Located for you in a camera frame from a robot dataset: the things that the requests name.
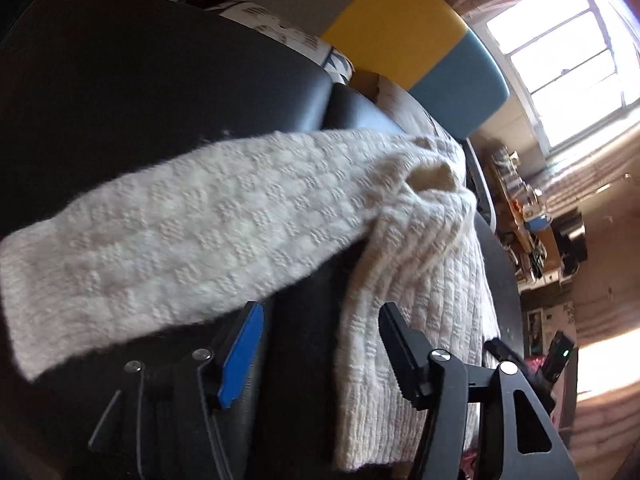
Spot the cream knitted sweater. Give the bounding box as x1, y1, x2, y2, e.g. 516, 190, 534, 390
1, 130, 498, 470

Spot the black appliance on table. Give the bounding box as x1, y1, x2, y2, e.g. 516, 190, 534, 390
552, 208, 588, 278

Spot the blue handbag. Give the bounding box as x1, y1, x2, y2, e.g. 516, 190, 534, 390
525, 214, 552, 233

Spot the wooden side table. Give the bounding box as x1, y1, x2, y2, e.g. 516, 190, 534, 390
486, 146, 564, 292

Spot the deer print cushion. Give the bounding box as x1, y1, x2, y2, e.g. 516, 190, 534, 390
375, 76, 459, 144

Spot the yellow blue armchair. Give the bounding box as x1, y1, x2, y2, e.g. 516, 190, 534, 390
144, 0, 511, 226

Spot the patterned white blue cushion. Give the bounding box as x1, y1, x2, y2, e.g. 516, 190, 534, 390
208, 1, 354, 86

